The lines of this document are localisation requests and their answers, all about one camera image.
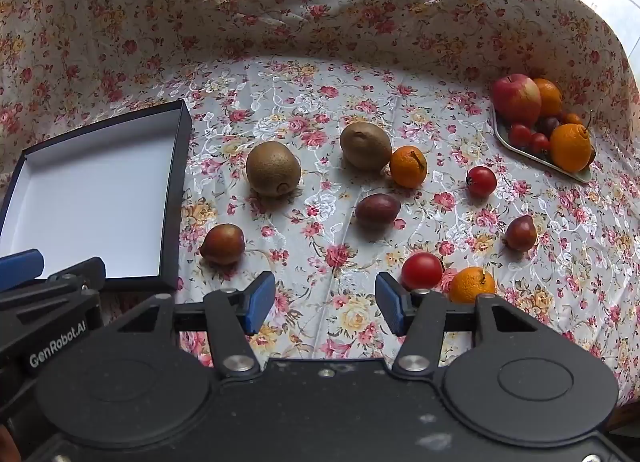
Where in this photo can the pale green tray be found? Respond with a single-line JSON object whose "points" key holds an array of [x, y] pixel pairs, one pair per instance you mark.
{"points": [[570, 173]]}

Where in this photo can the dark box with white inside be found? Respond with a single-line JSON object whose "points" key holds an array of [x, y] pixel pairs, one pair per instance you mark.
{"points": [[100, 182]]}

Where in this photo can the brown kiwi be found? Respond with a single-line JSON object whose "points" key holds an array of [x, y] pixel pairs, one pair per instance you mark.
{"points": [[272, 170], [365, 146]]}

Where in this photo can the tiny tangerine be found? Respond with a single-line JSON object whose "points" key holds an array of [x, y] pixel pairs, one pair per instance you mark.
{"points": [[573, 119]]}

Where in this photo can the small tangerine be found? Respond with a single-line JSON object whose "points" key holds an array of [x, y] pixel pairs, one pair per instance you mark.
{"points": [[408, 168], [470, 286]]}

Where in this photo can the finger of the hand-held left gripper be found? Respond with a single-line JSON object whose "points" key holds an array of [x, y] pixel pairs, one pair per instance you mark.
{"points": [[20, 268]]}

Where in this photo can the red-brown plum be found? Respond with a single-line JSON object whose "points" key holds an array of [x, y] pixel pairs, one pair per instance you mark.
{"points": [[222, 243]]}

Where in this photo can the round orange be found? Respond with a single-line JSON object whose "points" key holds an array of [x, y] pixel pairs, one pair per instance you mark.
{"points": [[550, 96]]}

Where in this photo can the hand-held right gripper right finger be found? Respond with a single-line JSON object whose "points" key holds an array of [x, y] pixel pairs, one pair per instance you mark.
{"points": [[391, 304]]}

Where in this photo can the dark purple plum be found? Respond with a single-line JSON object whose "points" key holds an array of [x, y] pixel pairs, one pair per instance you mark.
{"points": [[549, 125], [377, 210], [592, 155]]}

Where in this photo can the large red tomato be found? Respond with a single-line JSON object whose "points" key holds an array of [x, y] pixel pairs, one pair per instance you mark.
{"points": [[421, 270]]}

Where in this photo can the floral cloth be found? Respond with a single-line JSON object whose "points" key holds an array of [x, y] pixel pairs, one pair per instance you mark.
{"points": [[320, 17]]}

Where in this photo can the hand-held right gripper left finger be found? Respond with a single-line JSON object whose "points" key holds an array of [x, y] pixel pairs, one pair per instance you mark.
{"points": [[260, 302]]}

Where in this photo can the knobbed orange with stem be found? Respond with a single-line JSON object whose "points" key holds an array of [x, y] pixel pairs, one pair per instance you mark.
{"points": [[571, 146]]}

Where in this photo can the small red tomato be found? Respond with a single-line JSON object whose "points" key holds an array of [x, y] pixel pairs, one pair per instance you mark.
{"points": [[482, 182]]}

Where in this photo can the pear-shaped dark red plum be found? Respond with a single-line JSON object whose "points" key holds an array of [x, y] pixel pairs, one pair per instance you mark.
{"points": [[521, 233]]}

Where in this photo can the red apple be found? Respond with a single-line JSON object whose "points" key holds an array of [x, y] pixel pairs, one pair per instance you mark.
{"points": [[516, 98]]}

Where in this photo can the red cherry tomato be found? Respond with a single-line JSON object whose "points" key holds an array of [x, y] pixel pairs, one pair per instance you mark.
{"points": [[540, 144], [520, 135]]}

